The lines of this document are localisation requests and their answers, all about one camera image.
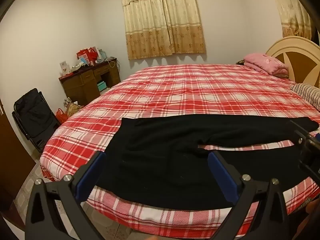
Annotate red gift bag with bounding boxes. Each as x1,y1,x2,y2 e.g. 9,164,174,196
76,47,98,63

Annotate dark wooden desk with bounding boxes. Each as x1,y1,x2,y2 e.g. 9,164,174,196
59,59,121,105

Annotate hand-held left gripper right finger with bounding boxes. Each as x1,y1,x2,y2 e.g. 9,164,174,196
207,151,296,240

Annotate black pants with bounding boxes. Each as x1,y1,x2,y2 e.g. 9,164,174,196
104,115,320,210

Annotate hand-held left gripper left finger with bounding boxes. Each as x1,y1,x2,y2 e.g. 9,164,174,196
25,151,107,240

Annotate pink folded blanket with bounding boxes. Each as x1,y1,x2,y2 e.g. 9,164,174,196
244,53,289,77

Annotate bed with red plaid sheet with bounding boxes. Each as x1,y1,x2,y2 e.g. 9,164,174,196
40,64,320,233

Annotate cream and brown headboard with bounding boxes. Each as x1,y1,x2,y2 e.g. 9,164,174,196
265,35,320,88

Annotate patterned shopping bag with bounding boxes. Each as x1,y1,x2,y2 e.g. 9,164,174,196
64,97,84,117

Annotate white greeting card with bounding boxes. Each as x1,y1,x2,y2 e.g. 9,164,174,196
59,61,70,75

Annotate red plastic bag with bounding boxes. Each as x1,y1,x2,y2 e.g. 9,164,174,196
55,108,68,124

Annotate black folding chair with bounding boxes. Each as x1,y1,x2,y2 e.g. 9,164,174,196
12,88,61,153

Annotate striped pillow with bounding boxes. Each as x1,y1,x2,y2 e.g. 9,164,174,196
290,83,320,111

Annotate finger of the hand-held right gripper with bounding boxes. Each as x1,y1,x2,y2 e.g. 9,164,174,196
287,119,310,145

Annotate beige floral window curtain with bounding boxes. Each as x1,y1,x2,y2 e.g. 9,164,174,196
121,0,207,60
267,0,317,40

